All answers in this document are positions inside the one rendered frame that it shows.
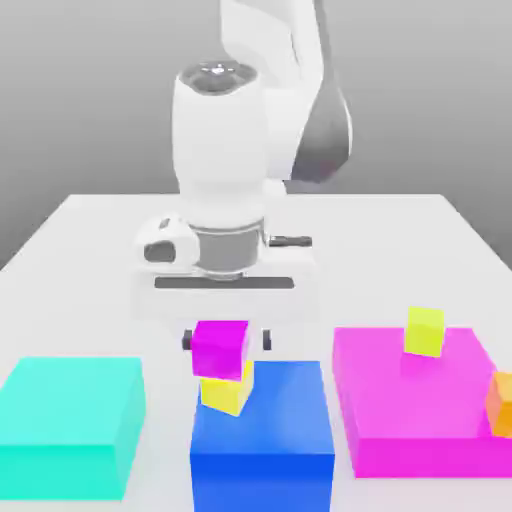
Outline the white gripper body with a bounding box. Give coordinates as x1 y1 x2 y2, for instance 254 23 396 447
133 255 320 323

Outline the small magenta cube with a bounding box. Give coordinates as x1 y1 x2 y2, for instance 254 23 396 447
190 319 252 382

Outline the small yellow cube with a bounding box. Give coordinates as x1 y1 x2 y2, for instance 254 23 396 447
198 359 256 418
403 305 446 359

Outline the small orange cube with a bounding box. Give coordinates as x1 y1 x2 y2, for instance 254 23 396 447
484 370 512 438

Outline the large blue box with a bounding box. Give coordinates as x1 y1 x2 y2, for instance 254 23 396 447
189 360 336 512

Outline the large cyan box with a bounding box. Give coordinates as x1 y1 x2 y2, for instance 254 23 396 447
0 356 146 502

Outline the large pink box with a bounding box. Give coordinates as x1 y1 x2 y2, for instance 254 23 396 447
332 326 512 480

